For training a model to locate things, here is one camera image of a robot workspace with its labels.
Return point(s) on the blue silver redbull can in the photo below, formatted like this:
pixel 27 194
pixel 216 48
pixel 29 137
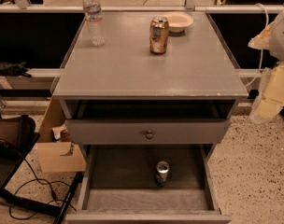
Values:
pixel 162 171

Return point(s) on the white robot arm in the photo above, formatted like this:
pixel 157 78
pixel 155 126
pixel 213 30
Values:
pixel 270 100

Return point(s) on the grey wooden drawer cabinet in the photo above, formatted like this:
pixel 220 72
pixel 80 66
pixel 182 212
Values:
pixel 123 80

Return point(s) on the round brass drawer knob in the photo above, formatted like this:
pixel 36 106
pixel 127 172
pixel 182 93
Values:
pixel 149 134

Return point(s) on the grey top drawer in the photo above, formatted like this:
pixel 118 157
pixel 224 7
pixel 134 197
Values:
pixel 130 132

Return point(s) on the gold dented soda can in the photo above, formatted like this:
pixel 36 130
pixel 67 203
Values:
pixel 158 35

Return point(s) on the open grey middle drawer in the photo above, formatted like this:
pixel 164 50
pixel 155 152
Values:
pixel 119 187

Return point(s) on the white paper bowl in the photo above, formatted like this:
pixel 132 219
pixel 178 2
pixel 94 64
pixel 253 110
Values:
pixel 178 21

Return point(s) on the cardboard box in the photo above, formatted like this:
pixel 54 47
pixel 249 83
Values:
pixel 55 150

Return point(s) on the clear plastic water bottle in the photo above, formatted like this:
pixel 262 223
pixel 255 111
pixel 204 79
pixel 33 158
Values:
pixel 94 20

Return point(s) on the brown bag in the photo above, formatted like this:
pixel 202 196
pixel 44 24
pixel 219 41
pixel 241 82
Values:
pixel 17 131

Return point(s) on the black chair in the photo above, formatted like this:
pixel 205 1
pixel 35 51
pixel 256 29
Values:
pixel 9 167

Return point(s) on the black computer mouse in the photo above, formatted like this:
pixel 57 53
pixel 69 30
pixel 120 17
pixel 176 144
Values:
pixel 7 151

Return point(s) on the black cloth on rail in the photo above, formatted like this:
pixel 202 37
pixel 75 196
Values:
pixel 14 69

